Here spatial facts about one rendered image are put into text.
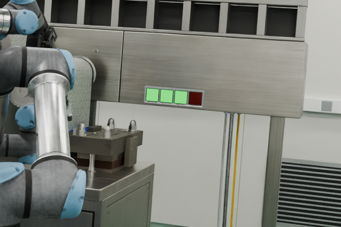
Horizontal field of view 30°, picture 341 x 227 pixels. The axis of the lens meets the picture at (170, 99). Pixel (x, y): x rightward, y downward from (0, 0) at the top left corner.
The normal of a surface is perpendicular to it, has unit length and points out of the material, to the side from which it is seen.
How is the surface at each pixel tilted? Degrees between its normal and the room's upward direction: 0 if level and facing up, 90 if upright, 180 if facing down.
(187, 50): 90
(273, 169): 90
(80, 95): 90
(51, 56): 44
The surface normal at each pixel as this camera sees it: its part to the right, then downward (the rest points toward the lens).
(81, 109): 0.97, 0.08
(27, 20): 0.63, 0.09
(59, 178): 0.26, -0.67
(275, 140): -0.24, 0.04
